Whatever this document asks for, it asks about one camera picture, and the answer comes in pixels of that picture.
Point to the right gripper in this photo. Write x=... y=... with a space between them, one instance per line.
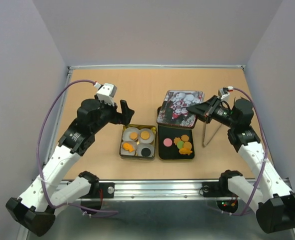
x=206 y=109

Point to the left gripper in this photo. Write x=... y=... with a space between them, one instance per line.
x=123 y=118

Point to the orange shell cookie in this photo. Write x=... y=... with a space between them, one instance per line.
x=185 y=138
x=133 y=136

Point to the gold cookie tin base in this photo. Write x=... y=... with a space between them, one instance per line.
x=139 y=126

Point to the orange fish cookie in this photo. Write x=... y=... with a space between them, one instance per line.
x=185 y=151
x=128 y=147

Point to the metal tongs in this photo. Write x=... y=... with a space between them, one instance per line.
x=209 y=132

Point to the gold tin lid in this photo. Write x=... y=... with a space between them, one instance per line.
x=174 y=109

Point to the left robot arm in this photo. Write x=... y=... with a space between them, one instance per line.
x=38 y=206

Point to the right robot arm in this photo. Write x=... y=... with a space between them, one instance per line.
x=276 y=214

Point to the white paper cup back left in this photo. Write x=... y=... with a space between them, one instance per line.
x=127 y=131

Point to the white paper cup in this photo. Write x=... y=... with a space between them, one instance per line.
x=127 y=131
x=145 y=145
x=151 y=138
x=124 y=152

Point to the white paper cup front left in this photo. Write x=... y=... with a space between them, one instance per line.
x=124 y=152

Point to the white paper cup front right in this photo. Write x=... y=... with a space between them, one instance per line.
x=145 y=145

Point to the white paper cup back right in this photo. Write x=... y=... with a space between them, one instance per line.
x=151 y=138

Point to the green round cookie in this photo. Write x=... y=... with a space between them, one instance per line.
x=180 y=144

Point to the orange star cookie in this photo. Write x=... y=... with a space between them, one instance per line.
x=176 y=140

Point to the pink round cookie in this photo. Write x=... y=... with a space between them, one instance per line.
x=167 y=142

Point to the black tray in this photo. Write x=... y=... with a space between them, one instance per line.
x=172 y=153

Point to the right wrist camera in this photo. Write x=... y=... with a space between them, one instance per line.
x=224 y=93

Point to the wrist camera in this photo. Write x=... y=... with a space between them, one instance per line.
x=105 y=93
x=224 y=93

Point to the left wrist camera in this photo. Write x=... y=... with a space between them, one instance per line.
x=105 y=93

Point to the aluminium front rail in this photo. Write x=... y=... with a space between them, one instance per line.
x=155 y=190

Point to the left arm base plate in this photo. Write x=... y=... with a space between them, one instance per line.
x=101 y=190

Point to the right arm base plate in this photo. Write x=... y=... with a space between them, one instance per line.
x=215 y=189

